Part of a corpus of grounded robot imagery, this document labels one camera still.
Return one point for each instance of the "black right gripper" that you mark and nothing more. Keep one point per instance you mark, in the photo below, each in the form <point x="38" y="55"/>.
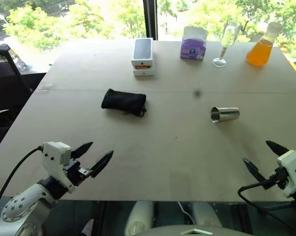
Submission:
<point x="280" y="178"/>

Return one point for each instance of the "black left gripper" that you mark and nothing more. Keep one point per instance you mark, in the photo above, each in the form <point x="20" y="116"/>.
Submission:
<point x="75" y="172"/>

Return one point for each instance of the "black fabric pouch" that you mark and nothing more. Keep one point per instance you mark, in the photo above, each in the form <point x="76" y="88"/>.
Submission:
<point x="124" y="102"/>

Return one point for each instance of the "stainless steel cup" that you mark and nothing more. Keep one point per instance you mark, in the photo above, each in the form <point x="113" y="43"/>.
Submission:
<point x="225" y="114"/>

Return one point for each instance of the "white robot right leg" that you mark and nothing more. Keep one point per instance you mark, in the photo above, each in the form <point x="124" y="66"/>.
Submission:
<point x="206" y="215"/>

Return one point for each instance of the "grey robot torso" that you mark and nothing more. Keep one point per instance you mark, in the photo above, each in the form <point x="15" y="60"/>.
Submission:
<point x="194" y="230"/>

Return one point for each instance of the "flask of orange liquid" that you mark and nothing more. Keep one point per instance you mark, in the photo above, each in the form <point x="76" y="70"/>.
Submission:
<point x="260" y="50"/>

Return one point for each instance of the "white phone box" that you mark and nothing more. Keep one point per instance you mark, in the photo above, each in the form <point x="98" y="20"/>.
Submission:
<point x="142" y="57"/>

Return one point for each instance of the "black office chair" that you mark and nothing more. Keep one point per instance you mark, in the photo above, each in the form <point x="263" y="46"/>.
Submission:
<point x="8" y="81"/>

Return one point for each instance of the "clear champagne glass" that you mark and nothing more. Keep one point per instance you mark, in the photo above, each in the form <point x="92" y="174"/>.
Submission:
<point x="225" y="43"/>

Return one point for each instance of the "purple tissue box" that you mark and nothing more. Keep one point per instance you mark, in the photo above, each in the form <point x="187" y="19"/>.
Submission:
<point x="193" y="48"/>

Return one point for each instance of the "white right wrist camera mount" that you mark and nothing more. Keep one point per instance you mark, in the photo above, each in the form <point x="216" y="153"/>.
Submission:
<point x="293" y="172"/>

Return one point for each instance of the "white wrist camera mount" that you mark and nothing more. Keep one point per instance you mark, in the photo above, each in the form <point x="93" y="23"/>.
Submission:
<point x="293" y="172"/>
<point x="55" y="159"/>

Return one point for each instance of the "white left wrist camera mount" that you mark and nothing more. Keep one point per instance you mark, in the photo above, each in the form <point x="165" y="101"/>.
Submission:
<point x="55" y="159"/>

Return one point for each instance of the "black window frame post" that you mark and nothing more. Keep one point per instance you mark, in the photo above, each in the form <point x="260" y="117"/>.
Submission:
<point x="150" y="18"/>

